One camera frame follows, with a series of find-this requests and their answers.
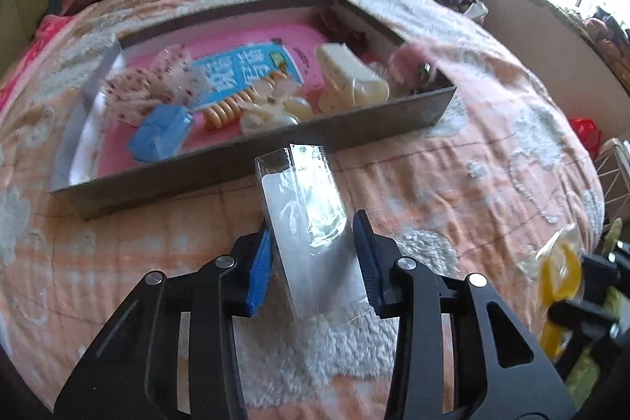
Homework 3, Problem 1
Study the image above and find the cream large hair claw clip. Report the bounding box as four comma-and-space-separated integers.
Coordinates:
315, 43, 390, 115

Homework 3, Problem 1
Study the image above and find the green fuzzy blanket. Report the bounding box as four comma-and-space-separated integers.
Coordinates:
556, 217, 629, 406

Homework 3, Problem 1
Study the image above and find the clear plastic packet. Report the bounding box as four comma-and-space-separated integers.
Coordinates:
254, 144, 369, 324

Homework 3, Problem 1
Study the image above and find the polka-dot lace bow hair clip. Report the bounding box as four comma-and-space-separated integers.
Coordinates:
102, 46, 198, 127

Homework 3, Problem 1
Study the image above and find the pink cartoon blanket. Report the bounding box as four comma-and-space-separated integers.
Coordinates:
0, 15, 74, 111

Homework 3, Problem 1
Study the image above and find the orange spiral hair tie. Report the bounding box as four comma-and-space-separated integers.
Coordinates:
202, 69, 289, 132

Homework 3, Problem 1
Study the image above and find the grey shallow cardboard box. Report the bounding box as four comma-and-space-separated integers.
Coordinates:
50, 0, 456, 220

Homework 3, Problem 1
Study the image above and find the white wire basket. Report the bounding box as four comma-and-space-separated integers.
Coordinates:
595, 137, 630, 223

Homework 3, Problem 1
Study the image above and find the pink fluffy pompom hair tie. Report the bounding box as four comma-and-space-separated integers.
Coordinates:
385, 40, 447, 92

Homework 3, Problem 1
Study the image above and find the red plastic bag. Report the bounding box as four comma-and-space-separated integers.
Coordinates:
569, 118, 602, 160

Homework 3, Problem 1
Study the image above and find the blue plastic small box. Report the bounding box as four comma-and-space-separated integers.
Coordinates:
128, 104, 195, 163

